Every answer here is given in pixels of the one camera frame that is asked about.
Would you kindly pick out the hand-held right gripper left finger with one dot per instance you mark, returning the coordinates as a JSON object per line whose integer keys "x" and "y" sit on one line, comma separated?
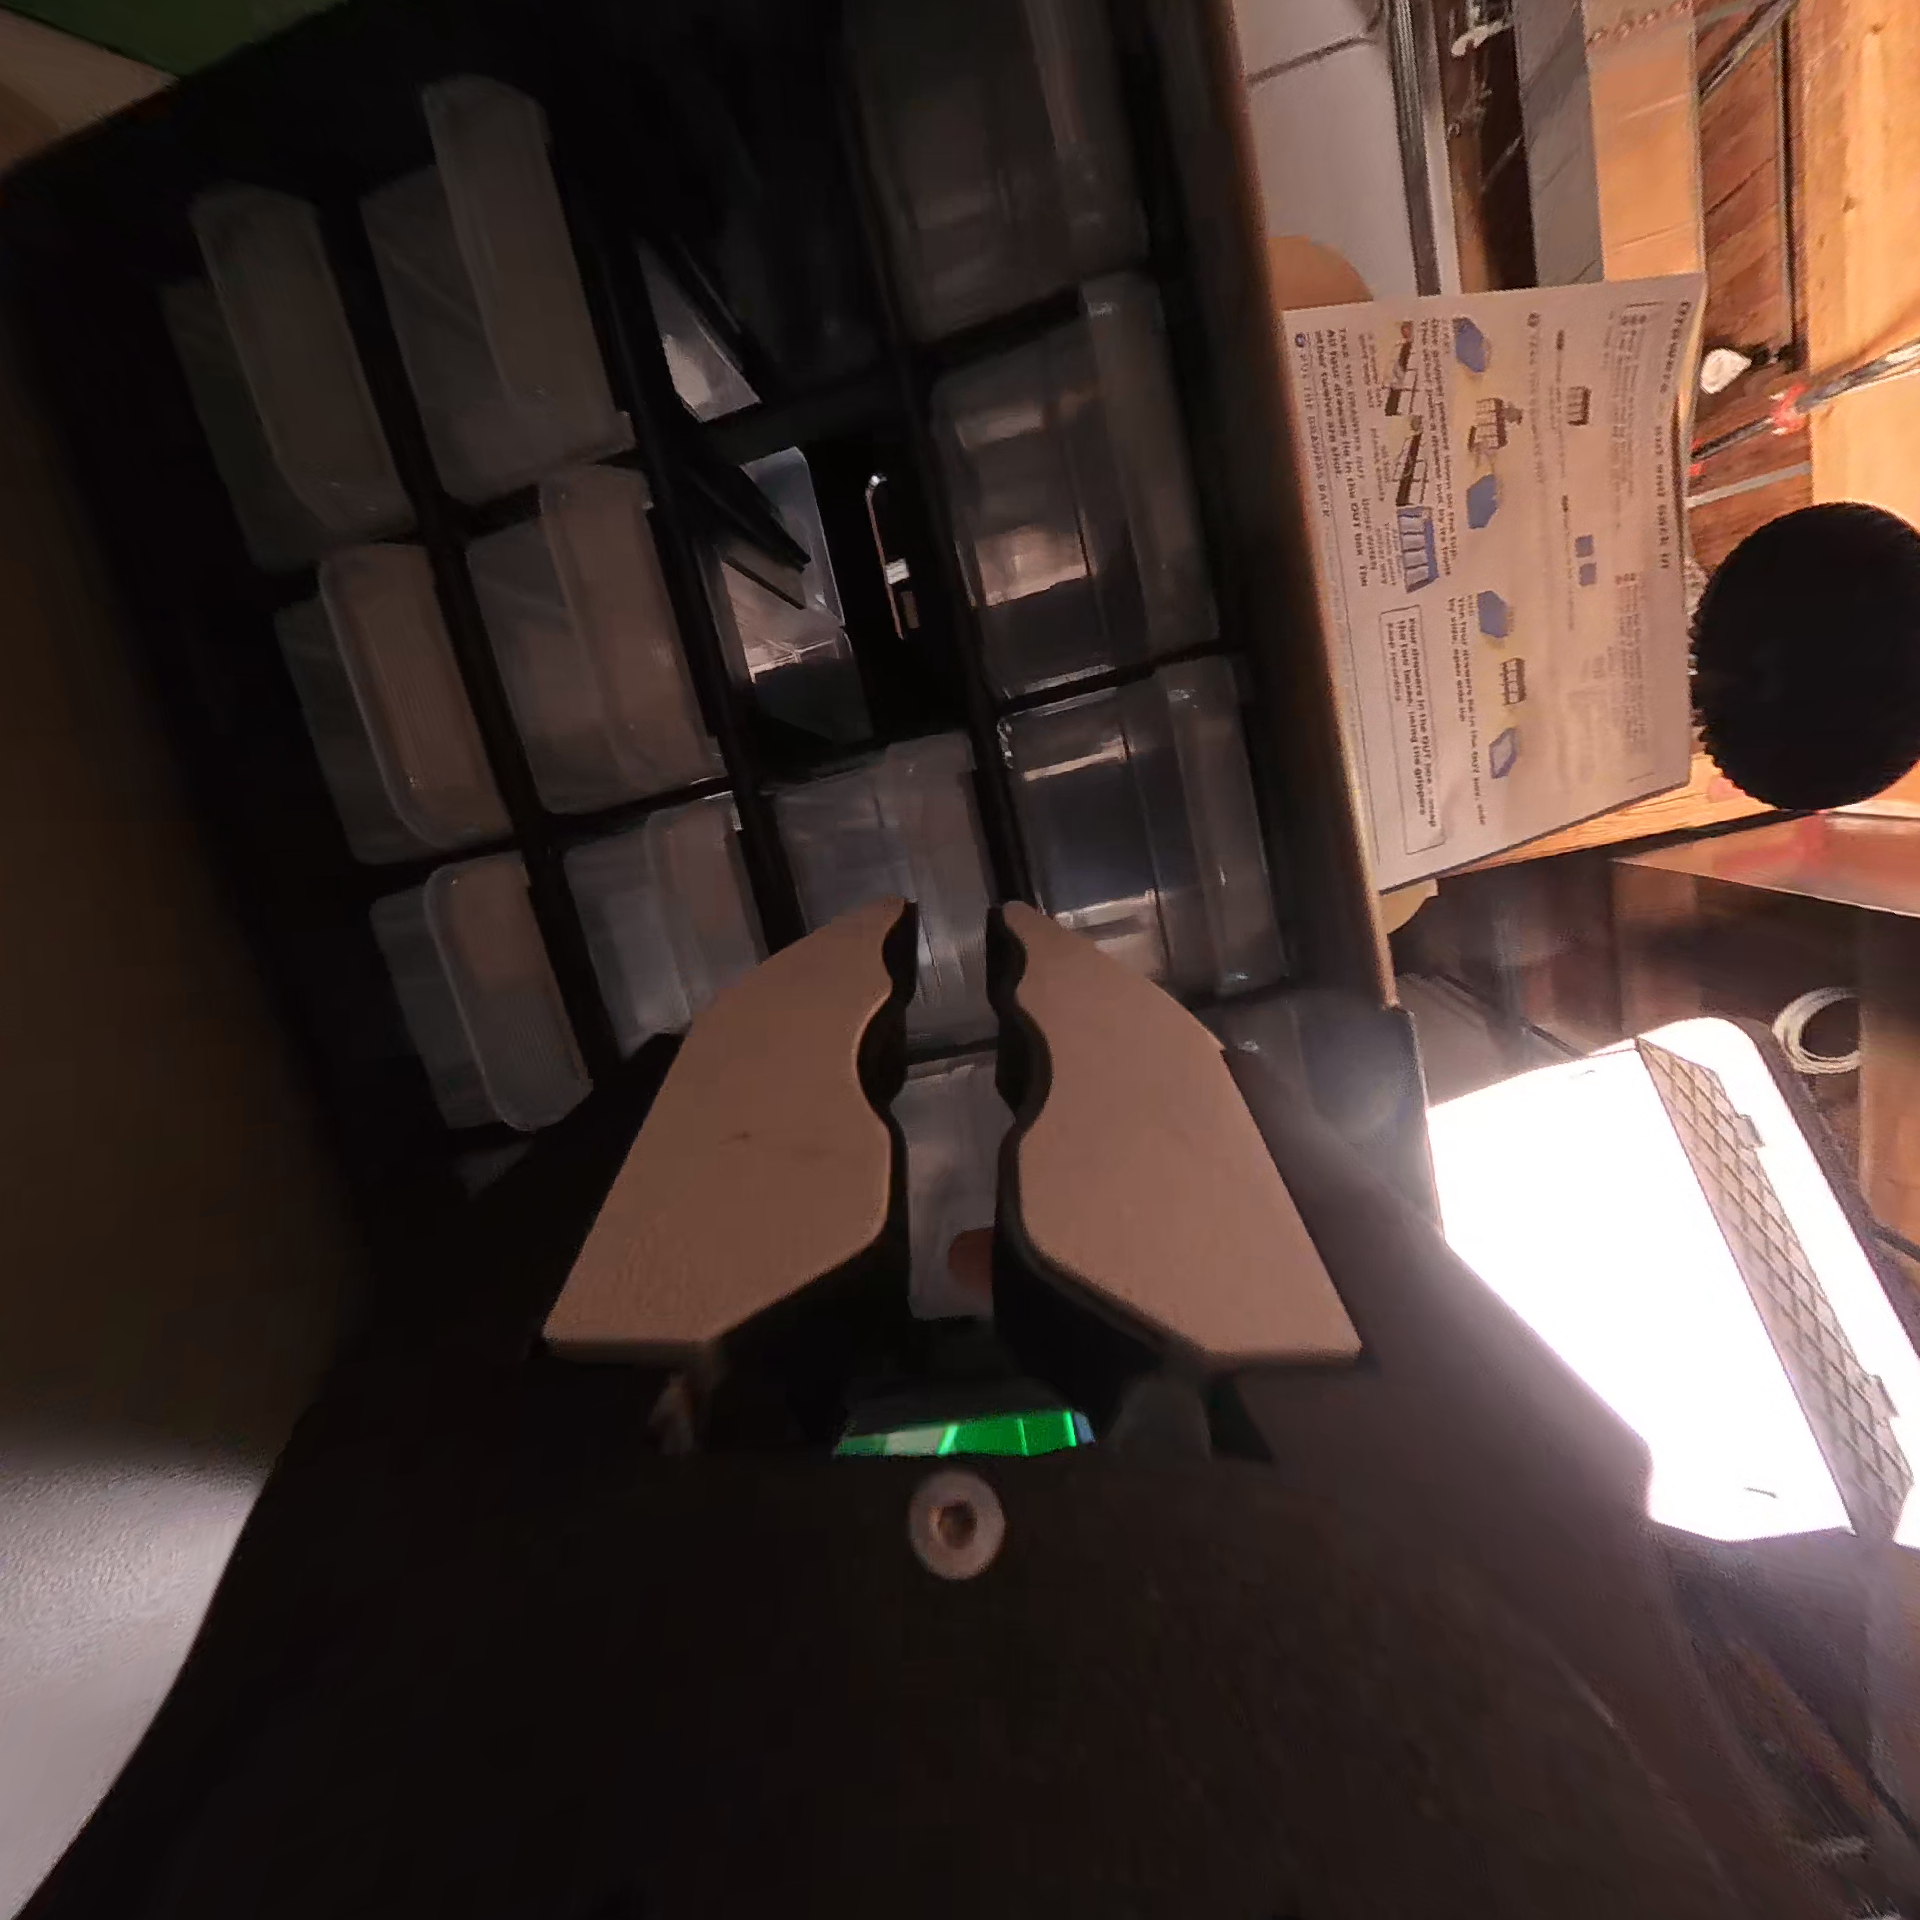
{"x": 720, "y": 1184}

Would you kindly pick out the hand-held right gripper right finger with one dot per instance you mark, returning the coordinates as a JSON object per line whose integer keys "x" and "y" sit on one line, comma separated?
{"x": 1185, "y": 1200}

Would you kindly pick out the green plastic bin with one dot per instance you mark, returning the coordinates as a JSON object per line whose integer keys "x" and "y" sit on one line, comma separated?
{"x": 960, "y": 1435}

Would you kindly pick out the set of clear cabinet drawers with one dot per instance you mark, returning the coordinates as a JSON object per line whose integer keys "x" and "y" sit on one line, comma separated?
{"x": 570, "y": 630}

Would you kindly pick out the black drawer cabinet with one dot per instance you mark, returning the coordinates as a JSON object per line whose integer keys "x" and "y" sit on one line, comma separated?
{"x": 1306, "y": 602}

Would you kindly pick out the wooden sheet board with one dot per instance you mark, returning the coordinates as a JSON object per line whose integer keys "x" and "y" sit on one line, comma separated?
{"x": 1725, "y": 819}

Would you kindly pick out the printed instruction sheet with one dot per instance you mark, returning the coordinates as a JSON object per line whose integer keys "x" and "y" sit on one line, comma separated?
{"x": 1500, "y": 602}

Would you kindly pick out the black round ribbed object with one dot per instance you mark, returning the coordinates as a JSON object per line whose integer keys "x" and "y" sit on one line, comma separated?
{"x": 1814, "y": 660}

